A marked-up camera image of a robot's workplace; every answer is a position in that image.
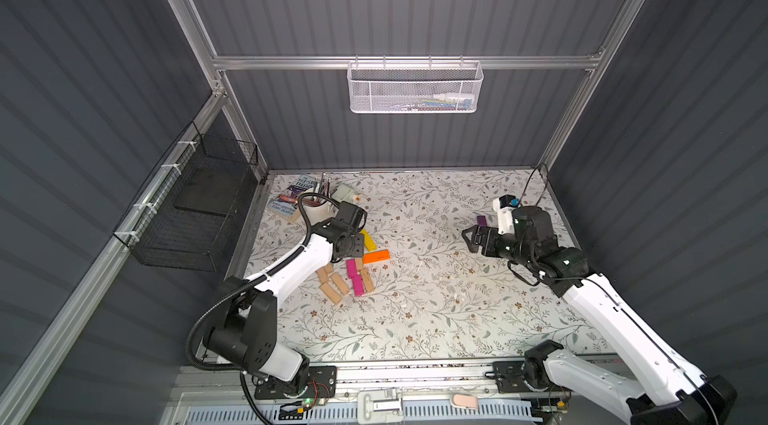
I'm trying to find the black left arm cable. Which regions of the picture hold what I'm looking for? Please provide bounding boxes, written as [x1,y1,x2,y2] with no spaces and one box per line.
[184,191,343,425]

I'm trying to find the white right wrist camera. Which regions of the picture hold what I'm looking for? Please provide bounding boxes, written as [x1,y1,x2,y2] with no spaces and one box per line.
[492,194,519,235]

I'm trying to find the magenta building block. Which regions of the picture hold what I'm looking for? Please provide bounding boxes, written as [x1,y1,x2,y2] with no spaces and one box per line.
[346,258,358,279]
[351,275,366,296]

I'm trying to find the white pen cup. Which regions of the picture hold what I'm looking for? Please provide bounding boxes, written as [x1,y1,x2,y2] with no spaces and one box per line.
[301,197,337,225]

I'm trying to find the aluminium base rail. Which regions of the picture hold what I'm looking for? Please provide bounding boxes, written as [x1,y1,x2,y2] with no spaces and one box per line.
[159,358,618,424]

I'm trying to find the blue book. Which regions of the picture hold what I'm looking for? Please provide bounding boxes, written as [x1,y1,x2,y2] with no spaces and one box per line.
[267,175,318,221]

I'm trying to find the orange building block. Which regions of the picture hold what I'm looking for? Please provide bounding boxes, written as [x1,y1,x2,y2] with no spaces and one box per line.
[363,249,391,264]

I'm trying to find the black wire mesh basket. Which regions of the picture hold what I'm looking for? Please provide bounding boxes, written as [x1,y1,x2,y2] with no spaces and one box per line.
[113,126,260,272]

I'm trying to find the yellow building block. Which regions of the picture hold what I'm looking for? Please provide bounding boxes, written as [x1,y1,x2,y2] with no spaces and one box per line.
[361,229,377,252]

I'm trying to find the white wire mesh basket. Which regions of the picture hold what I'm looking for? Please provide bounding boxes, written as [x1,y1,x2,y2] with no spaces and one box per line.
[346,60,484,114]

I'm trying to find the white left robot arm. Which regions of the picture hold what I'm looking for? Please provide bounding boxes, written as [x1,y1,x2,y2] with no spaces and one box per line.
[185,192,367,395]

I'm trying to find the natural wooden block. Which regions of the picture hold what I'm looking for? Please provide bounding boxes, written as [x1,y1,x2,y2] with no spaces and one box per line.
[329,273,350,296]
[360,268,375,293]
[316,267,329,284]
[320,283,342,305]

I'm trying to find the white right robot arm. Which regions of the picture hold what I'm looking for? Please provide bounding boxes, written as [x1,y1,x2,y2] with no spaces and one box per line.
[461,195,737,424]

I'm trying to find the pale green small box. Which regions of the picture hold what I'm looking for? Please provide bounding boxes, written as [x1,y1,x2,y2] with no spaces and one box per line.
[331,184,360,204]

